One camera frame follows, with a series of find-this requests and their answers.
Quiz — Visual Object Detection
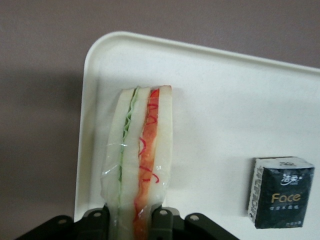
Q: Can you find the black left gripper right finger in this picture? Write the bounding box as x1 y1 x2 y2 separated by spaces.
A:
149 206 241 240

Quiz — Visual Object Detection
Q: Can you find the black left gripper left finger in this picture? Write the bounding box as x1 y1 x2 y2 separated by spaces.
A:
14 205 112 240

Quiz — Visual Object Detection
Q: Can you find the triangle sandwich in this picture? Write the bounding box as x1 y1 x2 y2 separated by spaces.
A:
99 84 175 240

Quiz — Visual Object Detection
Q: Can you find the cream plastic tray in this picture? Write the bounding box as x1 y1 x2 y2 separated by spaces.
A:
73 30 320 240

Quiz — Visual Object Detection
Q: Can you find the black tissue pack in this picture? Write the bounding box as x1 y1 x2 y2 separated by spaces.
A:
246 156 316 230

